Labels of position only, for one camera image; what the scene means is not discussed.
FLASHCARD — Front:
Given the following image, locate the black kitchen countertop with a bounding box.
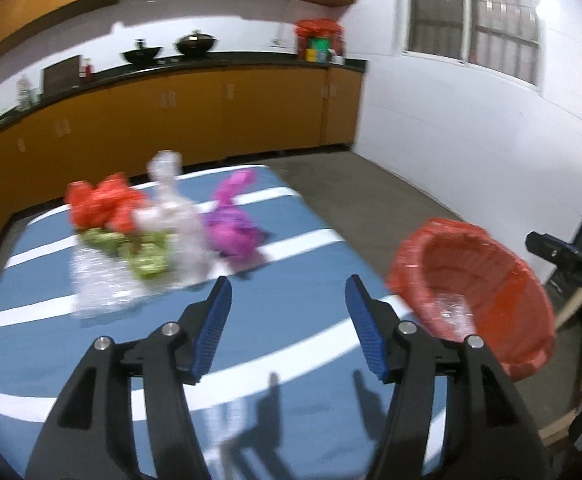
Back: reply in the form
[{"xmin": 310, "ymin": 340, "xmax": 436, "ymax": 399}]
[{"xmin": 0, "ymin": 52, "xmax": 369, "ymax": 148}]

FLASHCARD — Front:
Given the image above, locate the red plastic liner bag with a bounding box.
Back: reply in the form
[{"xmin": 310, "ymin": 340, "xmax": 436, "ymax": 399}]
[{"xmin": 387, "ymin": 217, "xmax": 558, "ymax": 381}]

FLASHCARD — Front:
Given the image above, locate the clear plastic wrap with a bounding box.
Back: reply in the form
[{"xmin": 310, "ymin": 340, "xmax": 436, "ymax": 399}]
[{"xmin": 432, "ymin": 294, "xmax": 478, "ymax": 342}]

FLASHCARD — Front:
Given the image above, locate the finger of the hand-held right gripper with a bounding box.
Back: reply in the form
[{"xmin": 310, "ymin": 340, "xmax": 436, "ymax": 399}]
[{"xmin": 525, "ymin": 231, "xmax": 579, "ymax": 267}]

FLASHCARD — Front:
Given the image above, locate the blue striped tablecloth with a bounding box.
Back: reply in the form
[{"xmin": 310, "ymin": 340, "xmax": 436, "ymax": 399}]
[{"xmin": 0, "ymin": 162, "xmax": 452, "ymax": 480}]

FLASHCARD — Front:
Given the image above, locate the red plastic basket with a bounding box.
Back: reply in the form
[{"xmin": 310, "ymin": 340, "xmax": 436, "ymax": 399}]
[{"xmin": 387, "ymin": 217, "xmax": 558, "ymax": 381}]

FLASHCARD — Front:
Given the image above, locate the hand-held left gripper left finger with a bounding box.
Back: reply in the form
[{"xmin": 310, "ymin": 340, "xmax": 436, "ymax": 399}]
[{"xmin": 25, "ymin": 276, "xmax": 233, "ymax": 480}]

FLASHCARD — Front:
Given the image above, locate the black pot with lid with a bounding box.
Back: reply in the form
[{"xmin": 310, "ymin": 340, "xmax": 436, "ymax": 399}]
[{"xmin": 175, "ymin": 30, "xmax": 219, "ymax": 57}]

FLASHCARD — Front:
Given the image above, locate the black wok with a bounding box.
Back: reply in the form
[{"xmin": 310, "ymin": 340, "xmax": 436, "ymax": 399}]
[{"xmin": 121, "ymin": 39, "xmax": 164, "ymax": 65}]

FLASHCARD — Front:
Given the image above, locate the dark cutting board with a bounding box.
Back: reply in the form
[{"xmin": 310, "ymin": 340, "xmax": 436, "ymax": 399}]
[{"xmin": 42, "ymin": 55, "xmax": 82, "ymax": 93}]

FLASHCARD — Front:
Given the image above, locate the white plastic bag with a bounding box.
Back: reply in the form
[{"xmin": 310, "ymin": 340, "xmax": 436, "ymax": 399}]
[{"xmin": 131, "ymin": 202, "xmax": 182, "ymax": 238}]

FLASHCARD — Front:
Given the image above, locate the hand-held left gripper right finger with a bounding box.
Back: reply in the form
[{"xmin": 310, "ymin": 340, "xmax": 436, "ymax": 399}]
[{"xmin": 345, "ymin": 274, "xmax": 554, "ymax": 480}]

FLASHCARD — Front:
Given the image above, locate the green plastic bag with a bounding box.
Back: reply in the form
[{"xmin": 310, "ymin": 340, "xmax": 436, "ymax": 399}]
[{"xmin": 82, "ymin": 229, "xmax": 172, "ymax": 280}]

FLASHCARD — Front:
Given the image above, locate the purple plastic bag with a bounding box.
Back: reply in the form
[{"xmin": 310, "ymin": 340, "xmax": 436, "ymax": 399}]
[{"xmin": 205, "ymin": 169, "xmax": 272, "ymax": 263}]

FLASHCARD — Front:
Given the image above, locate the row of lower wooden cabinets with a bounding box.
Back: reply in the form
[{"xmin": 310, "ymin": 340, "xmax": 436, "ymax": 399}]
[{"xmin": 0, "ymin": 62, "xmax": 366, "ymax": 273}]

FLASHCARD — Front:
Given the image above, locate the barred window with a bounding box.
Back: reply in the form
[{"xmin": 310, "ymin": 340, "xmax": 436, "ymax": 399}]
[{"xmin": 403, "ymin": 0, "xmax": 542, "ymax": 92}]

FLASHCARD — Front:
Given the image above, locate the bubble wrap sheet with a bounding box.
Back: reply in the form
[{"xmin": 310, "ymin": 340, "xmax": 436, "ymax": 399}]
[{"xmin": 68, "ymin": 249, "xmax": 144, "ymax": 322}]

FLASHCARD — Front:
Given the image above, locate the red carrier bag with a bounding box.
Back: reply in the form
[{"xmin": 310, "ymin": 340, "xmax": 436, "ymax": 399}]
[{"xmin": 295, "ymin": 18, "xmax": 344, "ymax": 38}]

